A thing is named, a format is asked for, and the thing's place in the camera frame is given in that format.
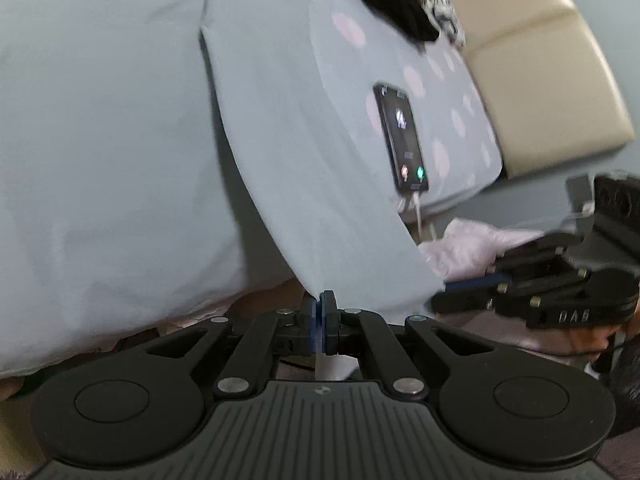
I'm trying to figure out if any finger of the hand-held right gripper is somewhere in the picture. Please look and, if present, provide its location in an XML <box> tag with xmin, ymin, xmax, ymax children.
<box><xmin>431</xmin><ymin>272</ymin><xmax>591</xmax><ymax>318</ymax></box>
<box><xmin>442</xmin><ymin>239</ymin><xmax>586</xmax><ymax>293</ymax></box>

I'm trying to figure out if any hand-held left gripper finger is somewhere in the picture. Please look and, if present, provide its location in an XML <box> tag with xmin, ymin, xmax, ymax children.
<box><xmin>320</xmin><ymin>290</ymin><xmax>493</xmax><ymax>401</ymax></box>
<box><xmin>145</xmin><ymin>297</ymin><xmax>317</xmax><ymax>401</ymax></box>

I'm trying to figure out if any light grey garment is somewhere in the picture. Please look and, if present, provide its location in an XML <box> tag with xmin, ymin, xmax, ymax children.
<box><xmin>0</xmin><ymin>0</ymin><xmax>446</xmax><ymax>378</ymax></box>

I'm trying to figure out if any person's right hand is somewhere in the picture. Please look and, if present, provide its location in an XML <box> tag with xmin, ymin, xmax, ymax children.
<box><xmin>569</xmin><ymin>307</ymin><xmax>640</xmax><ymax>366</ymax></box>

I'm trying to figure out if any pink fleece cloth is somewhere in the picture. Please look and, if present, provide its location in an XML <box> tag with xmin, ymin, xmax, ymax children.
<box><xmin>417</xmin><ymin>217</ymin><xmax>548</xmax><ymax>281</ymax></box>

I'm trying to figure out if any black smartphone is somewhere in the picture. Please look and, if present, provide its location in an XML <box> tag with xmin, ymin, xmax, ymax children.
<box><xmin>372</xmin><ymin>82</ymin><xmax>431</xmax><ymax>195</ymax></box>

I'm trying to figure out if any beige padded headboard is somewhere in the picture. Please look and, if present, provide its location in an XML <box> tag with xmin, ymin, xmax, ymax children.
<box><xmin>435</xmin><ymin>0</ymin><xmax>636</xmax><ymax>181</ymax></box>

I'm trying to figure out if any black and white printed cloth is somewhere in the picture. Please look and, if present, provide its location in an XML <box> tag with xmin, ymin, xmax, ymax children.
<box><xmin>402</xmin><ymin>0</ymin><xmax>468</xmax><ymax>51</ymax></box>

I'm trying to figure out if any black folded garment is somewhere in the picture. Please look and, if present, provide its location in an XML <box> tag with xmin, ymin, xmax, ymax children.
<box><xmin>337</xmin><ymin>0</ymin><xmax>441</xmax><ymax>43</ymax></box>

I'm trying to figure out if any white charging cable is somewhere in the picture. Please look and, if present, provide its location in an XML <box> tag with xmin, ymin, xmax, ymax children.
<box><xmin>400</xmin><ymin>192</ymin><xmax>438</xmax><ymax>243</ymax></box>

